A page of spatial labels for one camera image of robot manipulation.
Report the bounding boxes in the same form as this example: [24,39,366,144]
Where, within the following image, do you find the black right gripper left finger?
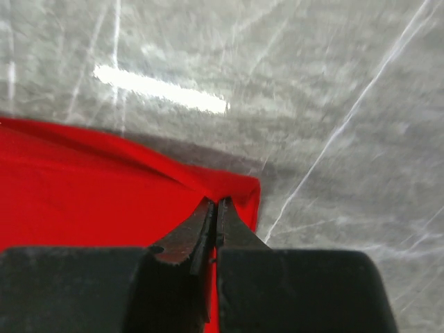
[1,199,214,332]

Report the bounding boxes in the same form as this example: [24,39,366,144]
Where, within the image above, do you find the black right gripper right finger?
[216,198,398,332]

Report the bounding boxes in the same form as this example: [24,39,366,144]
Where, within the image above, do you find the bright red t-shirt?
[0,117,262,325]

